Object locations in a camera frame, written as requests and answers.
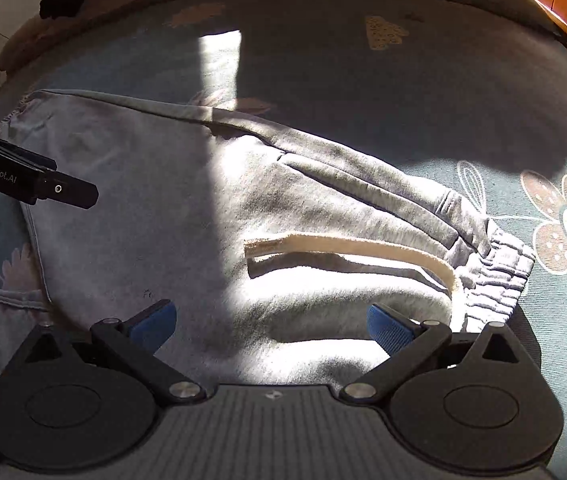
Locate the blue-grey floral bed sheet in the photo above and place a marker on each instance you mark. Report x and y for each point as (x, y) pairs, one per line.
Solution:
(363, 85)

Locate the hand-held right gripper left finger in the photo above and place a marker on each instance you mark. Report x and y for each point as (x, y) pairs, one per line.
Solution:
(156, 322)

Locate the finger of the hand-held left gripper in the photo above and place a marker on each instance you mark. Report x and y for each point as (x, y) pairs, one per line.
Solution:
(63, 190)

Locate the flat grey-blue pillow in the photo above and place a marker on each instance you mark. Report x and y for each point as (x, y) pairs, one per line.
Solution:
(488, 5)

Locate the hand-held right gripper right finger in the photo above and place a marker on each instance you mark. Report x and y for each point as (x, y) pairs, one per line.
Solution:
(388, 327)

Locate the grey sweatpants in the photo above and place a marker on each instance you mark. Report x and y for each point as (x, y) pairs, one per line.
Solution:
(163, 210)

